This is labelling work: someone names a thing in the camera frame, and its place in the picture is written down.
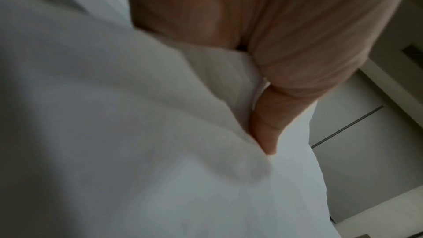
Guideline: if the person's left hand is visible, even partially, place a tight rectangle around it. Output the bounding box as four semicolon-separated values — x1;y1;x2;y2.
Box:
124;0;416;156

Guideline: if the neat white paper sheaf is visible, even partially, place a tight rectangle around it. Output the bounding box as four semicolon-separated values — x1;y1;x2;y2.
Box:
0;0;342;238

